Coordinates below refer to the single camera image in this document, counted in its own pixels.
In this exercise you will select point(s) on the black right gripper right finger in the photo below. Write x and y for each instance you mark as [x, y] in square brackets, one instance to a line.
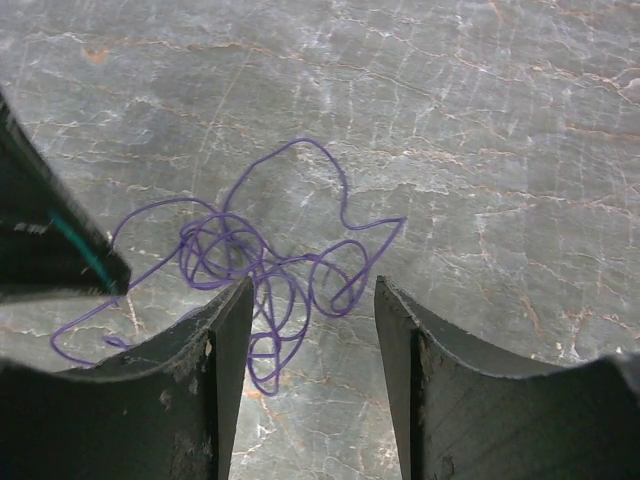
[463, 408]

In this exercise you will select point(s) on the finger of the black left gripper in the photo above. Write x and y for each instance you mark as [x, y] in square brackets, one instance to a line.
[50, 248]

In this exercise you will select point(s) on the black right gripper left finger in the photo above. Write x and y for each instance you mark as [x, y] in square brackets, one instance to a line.
[164, 409]

